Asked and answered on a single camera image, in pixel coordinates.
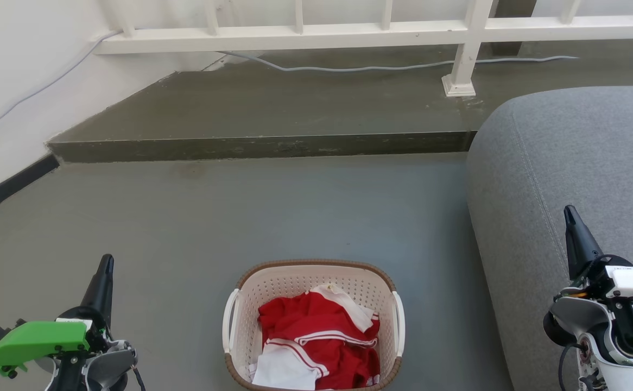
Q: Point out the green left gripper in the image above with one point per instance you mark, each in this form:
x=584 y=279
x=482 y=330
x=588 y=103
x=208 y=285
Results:
x=34 y=339

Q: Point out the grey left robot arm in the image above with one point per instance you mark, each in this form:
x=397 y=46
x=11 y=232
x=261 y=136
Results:
x=105 y=369

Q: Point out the white brown-rimmed laundry basket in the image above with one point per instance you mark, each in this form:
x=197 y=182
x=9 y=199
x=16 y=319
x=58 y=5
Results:
x=295 y=282

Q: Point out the grey fabric sofa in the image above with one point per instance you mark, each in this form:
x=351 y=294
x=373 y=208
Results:
x=566 y=157

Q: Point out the black baseboard strip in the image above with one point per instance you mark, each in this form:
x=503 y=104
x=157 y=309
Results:
x=7 y=187

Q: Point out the red white-trimmed garment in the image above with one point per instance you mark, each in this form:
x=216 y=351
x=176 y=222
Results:
x=316 y=331

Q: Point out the dark pillar behind railing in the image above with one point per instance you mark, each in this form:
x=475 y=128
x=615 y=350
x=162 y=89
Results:
x=512 y=27

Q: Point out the white railing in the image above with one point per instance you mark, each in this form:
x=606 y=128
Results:
x=295 y=37

